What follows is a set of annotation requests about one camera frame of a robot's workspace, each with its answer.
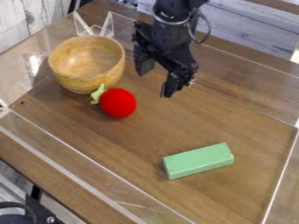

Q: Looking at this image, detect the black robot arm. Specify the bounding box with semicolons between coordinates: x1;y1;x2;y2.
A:
132;0;210;98

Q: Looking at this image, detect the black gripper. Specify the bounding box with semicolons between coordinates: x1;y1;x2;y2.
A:
132;21;198;98

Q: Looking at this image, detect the green rectangular block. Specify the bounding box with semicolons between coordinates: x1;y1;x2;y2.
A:
162;143;234;179

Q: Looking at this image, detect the black metal clamp bracket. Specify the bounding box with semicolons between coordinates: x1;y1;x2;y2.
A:
0;185;67;224

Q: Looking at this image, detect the red plush strawberry toy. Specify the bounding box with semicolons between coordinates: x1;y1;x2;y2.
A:
89;85;136;118

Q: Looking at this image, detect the wooden bowl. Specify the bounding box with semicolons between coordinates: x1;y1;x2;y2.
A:
47;36;125;95

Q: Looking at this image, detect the clear acrylic tray wall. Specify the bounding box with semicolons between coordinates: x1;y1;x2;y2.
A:
0;10;299;224

